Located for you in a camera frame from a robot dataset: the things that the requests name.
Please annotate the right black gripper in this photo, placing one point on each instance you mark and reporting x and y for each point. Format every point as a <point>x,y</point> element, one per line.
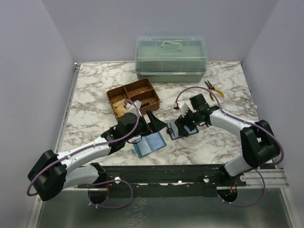
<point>184,121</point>

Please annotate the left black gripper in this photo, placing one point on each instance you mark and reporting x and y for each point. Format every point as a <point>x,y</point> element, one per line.
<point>156,125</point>

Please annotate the black leather card holder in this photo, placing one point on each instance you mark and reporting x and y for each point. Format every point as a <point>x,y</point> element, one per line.
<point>176,132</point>

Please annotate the dark credit card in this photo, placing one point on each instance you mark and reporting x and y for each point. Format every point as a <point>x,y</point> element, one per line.
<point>145,105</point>

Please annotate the brown wicker divided tray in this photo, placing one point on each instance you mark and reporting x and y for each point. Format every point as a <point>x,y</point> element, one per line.
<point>141,90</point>

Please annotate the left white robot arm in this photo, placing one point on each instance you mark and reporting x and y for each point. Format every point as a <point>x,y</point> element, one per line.
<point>51,171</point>

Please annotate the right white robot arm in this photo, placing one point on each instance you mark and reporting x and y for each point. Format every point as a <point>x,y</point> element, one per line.
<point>258,144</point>

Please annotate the blue plastic card sleeve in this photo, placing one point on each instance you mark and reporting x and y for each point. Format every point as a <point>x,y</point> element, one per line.
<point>146,145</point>

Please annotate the gold cards in tray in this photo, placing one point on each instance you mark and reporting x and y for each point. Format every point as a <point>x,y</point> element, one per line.
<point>120,108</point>

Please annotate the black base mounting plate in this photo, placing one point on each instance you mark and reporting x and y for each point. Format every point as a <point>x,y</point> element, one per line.
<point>162,181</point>

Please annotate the green clear-lid storage box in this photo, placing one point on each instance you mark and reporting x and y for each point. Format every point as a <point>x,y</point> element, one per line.
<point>171,59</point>

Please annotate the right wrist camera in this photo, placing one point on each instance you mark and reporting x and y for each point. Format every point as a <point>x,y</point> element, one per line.
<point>183,107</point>

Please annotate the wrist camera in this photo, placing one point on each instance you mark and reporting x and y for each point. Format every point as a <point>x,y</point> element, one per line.
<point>132,108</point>
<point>183,107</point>

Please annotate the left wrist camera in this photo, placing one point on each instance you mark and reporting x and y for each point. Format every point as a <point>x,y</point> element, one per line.
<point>132,108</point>

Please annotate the yellow handled pliers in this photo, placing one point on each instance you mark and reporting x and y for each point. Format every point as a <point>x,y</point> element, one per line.
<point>213,89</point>

